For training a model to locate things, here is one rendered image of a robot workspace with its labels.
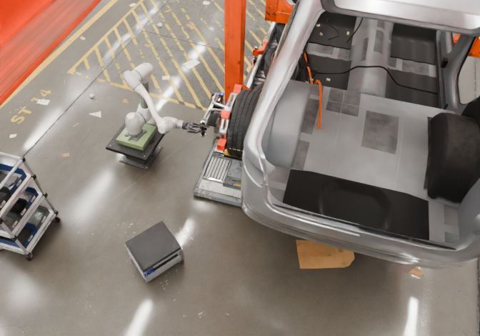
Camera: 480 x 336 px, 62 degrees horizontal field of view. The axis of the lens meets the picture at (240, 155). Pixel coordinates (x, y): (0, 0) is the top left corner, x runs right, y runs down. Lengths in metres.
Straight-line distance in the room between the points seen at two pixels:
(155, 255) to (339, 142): 1.92
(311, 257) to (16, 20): 3.41
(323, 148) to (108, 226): 2.30
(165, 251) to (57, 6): 2.70
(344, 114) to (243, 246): 1.62
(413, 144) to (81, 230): 3.30
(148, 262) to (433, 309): 2.61
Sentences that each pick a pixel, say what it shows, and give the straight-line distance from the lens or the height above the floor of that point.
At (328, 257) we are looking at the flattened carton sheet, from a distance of 4.18.
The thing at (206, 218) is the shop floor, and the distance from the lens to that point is 4.29.
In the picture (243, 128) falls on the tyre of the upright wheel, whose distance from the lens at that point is 3.61.
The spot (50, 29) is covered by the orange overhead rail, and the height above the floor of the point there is 3.00.
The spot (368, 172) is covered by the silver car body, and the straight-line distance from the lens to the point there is 3.66.
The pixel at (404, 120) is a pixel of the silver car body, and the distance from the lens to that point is 4.05.
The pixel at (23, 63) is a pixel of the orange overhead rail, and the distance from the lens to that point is 1.24.
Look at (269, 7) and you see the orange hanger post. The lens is 5.89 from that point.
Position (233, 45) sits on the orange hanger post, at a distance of 3.93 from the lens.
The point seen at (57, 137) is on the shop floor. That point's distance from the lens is 5.37.
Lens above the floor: 3.68
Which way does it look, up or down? 50 degrees down
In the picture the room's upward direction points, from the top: 2 degrees clockwise
